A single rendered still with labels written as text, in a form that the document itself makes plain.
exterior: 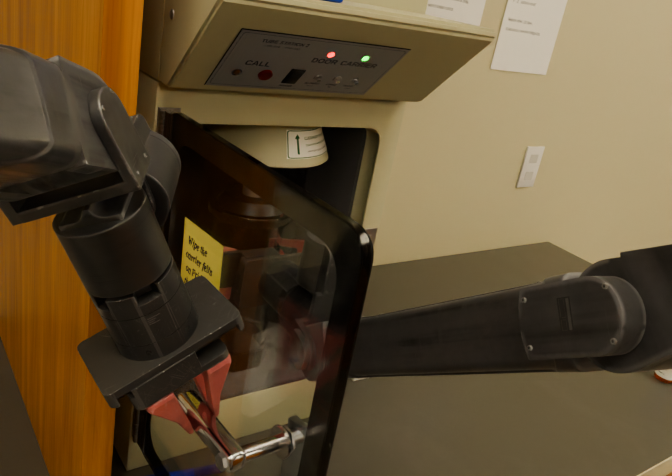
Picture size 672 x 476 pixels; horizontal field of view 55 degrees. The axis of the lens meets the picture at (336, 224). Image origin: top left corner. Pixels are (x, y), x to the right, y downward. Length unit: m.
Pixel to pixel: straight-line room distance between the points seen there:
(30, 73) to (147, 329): 0.18
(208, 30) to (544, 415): 0.82
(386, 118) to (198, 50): 0.30
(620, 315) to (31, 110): 0.29
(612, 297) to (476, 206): 1.38
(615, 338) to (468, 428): 0.72
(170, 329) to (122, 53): 0.22
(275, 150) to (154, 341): 0.37
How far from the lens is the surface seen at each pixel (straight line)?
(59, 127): 0.33
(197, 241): 0.59
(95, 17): 0.54
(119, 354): 0.47
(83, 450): 0.69
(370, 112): 0.78
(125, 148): 0.38
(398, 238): 1.54
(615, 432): 1.17
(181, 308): 0.44
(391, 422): 1.00
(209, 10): 0.54
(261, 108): 0.70
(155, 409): 0.46
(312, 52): 0.62
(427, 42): 0.67
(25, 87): 0.33
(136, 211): 0.39
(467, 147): 1.59
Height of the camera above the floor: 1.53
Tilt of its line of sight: 20 degrees down
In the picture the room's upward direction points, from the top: 11 degrees clockwise
